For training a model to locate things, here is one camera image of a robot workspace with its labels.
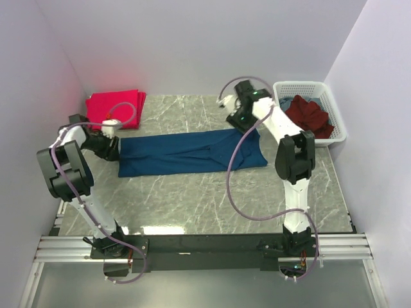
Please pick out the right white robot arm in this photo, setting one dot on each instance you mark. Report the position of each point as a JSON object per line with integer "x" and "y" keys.
{"x": 294, "y": 161}

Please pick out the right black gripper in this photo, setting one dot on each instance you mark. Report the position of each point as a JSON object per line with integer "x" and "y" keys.
{"x": 243, "y": 127}

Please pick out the dark red t shirt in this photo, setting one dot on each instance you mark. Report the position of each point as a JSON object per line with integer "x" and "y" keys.
{"x": 308, "y": 115}

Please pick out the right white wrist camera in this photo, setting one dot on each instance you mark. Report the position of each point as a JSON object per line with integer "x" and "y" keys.
{"x": 228, "y": 103}

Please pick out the white plastic laundry basket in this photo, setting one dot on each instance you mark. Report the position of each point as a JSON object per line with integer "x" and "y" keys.
{"x": 315, "y": 89}

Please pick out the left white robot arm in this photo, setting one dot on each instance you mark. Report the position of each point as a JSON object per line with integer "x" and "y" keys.
{"x": 69, "y": 177}

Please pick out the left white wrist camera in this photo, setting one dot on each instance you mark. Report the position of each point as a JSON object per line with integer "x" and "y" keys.
{"x": 109, "y": 127}

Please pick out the blue polo t shirt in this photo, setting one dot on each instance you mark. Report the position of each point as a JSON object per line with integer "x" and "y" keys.
{"x": 196, "y": 152}

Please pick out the grey blue t shirt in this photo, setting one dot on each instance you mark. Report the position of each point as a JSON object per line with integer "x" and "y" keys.
{"x": 285, "y": 102}

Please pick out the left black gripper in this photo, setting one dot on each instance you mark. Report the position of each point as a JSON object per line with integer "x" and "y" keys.
{"x": 110, "y": 153}

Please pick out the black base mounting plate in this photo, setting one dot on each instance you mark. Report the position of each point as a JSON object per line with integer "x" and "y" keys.
{"x": 217, "y": 251}

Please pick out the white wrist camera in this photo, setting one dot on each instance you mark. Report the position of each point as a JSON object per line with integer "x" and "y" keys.
{"x": 109, "y": 127}
{"x": 228, "y": 103}

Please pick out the folded red t shirt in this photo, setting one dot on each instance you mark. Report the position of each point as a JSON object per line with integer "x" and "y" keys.
{"x": 100, "y": 107}

